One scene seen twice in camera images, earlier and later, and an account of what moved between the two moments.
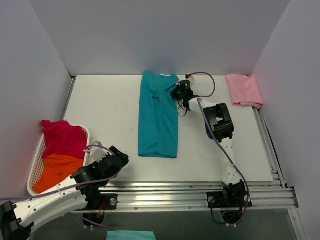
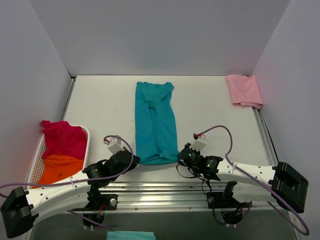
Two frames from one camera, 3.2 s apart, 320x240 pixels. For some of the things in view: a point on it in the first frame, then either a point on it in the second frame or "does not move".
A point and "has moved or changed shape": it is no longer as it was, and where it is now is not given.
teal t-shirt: [158, 121] has moved or changed shape
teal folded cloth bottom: [130, 235] does not move
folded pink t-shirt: [245, 90] does not move
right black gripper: [176, 92] → [183, 156]
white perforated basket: [37, 164] does not move
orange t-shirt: [56, 170] does not move
